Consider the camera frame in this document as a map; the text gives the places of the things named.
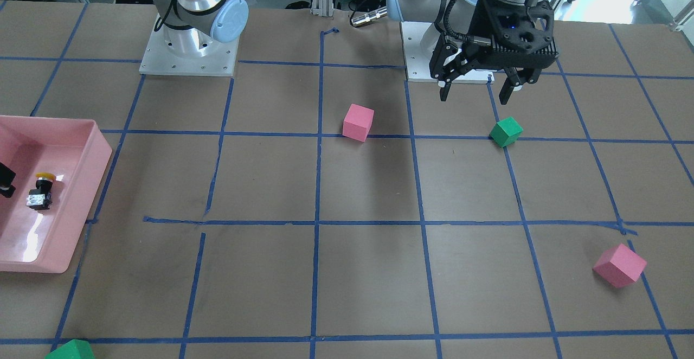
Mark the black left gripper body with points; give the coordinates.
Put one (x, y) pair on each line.
(484, 21)

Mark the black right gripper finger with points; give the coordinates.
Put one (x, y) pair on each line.
(7, 177)

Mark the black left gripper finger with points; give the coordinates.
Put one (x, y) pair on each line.
(515, 79)
(445, 82)

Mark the yellow push button switch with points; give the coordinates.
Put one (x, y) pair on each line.
(40, 198)

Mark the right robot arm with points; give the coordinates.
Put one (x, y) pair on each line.
(133, 69)

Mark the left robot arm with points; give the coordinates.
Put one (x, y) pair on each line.
(426, 11)

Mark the green cube front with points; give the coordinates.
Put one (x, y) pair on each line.
(506, 132)

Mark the pink plastic tray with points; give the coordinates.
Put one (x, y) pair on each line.
(53, 168)

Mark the pink cube centre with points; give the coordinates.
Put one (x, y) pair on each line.
(357, 122)

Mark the green cube near right gripper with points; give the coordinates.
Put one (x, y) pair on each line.
(74, 349)

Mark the pink cube near left gripper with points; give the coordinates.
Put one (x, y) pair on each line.
(620, 266)

